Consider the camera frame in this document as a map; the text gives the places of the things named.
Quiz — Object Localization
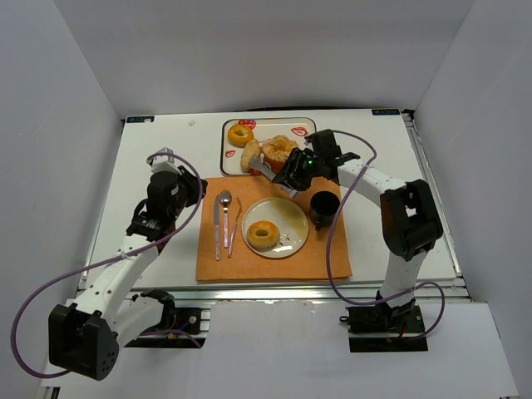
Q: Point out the metal serving tongs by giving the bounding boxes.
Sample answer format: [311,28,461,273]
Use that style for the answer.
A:
[248,155,299,198]

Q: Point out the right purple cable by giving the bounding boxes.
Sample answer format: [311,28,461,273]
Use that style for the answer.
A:
[326,130,446,338]

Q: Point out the pink handled spoon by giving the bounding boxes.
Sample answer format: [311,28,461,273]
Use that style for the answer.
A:
[219,190,232,248]

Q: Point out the pale glazed ring donut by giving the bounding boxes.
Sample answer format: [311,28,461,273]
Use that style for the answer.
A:
[247,220,280,250]

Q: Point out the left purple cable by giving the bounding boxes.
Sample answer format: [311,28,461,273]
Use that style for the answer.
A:
[9,151,207,379]

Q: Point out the white and yellow plate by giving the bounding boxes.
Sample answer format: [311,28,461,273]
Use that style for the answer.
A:
[242,197,308,259]

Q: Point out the orange cloth placemat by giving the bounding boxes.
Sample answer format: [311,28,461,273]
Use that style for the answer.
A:
[196,176,340,283]

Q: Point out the pink handled fork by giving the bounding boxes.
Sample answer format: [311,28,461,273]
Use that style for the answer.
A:
[228,196,242,259]

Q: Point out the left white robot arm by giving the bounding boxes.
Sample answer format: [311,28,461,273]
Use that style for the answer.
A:
[48,166,208,381]

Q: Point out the orange ring donut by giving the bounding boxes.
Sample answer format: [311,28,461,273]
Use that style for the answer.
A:
[227,124,254,147]

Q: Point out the oval beige bread roll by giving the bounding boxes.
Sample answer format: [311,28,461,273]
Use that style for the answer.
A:
[240,139,261,173]

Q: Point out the strawberry pattern tray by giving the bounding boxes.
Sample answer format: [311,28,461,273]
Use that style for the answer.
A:
[219,117,317,176]

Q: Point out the purple cable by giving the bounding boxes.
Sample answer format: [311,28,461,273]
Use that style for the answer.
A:
[9,151,207,379]
[326,130,446,338]

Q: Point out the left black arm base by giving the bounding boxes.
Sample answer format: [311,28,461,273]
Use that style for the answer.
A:
[125,290,209,349]

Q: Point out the pink handled knife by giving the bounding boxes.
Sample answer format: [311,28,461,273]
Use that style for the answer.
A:
[213,195,220,261]

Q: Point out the dark green mug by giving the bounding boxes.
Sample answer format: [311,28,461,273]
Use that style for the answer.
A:
[310,190,340,231]

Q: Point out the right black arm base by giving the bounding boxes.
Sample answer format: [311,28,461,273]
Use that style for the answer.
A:
[339,299,428,353]

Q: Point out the coconut topped bundt cake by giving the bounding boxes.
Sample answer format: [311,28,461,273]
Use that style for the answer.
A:
[261,135,298,174]

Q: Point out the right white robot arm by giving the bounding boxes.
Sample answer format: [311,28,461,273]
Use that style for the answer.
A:
[272,130,443,317]

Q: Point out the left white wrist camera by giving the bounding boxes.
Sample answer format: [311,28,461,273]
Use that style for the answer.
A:
[146,147,180,174]

